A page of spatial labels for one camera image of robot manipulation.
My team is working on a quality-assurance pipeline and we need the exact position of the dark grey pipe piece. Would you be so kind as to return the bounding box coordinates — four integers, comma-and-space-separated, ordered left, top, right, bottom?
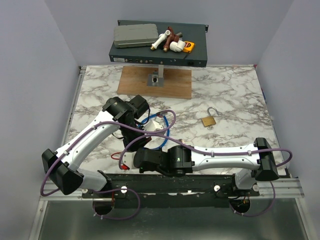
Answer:
176, 32, 183, 38

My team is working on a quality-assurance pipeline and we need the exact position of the brass padlock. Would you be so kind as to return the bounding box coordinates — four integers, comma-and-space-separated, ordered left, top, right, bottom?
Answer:
201, 106, 219, 128

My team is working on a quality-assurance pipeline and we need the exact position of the metal stand post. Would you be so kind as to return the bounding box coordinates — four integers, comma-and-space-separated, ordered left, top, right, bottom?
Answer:
147, 65, 165, 87

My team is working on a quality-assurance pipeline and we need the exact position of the red cable lock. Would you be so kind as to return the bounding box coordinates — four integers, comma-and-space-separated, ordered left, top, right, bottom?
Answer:
110, 152, 121, 160

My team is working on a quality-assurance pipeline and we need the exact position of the white straight pipe fitting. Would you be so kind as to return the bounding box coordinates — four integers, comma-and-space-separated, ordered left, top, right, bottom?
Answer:
150, 30, 171, 51

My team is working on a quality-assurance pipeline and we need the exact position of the dark teal rack device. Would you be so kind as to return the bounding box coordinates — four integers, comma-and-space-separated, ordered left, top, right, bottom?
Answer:
109, 20, 208, 67

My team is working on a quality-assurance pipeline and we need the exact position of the white elbow pipe fitting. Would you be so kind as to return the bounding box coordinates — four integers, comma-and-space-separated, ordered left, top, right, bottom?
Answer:
169, 40, 186, 53

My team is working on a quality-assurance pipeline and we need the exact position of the black mounting rail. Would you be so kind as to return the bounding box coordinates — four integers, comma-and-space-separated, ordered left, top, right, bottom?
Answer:
82, 174, 260, 209

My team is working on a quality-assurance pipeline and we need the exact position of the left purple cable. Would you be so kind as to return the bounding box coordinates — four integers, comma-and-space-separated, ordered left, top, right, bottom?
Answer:
40, 109, 177, 221

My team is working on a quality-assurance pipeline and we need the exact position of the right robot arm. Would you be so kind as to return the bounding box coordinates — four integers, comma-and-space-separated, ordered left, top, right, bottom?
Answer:
133, 137, 279, 196

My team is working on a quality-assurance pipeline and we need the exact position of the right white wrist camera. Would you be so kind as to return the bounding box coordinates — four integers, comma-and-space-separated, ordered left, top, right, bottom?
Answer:
121, 152, 137, 171

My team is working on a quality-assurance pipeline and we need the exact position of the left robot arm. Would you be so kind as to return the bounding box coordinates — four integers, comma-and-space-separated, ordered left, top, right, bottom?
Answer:
41, 95, 151, 198

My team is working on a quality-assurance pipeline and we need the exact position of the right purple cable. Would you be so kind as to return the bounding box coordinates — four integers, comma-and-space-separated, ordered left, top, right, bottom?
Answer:
119, 134, 293, 218

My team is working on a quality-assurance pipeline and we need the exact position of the purple cable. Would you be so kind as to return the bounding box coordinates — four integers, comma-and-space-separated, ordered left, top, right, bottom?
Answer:
40, 109, 177, 221
119, 134, 293, 218

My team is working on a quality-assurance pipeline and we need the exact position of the blue cable lock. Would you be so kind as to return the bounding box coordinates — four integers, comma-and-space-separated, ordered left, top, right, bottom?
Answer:
141, 113, 169, 150

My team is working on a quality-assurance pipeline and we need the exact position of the grey plastic case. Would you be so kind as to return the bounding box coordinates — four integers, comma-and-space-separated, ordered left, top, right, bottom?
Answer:
113, 23, 159, 48

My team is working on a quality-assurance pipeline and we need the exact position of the aluminium frame profile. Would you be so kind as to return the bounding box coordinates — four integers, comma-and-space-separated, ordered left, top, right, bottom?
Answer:
39, 178, 305, 201

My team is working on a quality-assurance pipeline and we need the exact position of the wooden board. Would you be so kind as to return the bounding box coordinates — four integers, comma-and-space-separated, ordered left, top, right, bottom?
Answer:
116, 66, 192, 100

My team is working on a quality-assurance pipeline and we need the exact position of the brown pipe fitting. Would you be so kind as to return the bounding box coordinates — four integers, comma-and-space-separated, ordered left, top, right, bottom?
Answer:
163, 26, 180, 53

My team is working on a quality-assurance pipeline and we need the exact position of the yellow tape measure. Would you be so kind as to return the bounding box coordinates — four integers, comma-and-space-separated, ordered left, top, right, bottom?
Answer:
182, 41, 196, 54

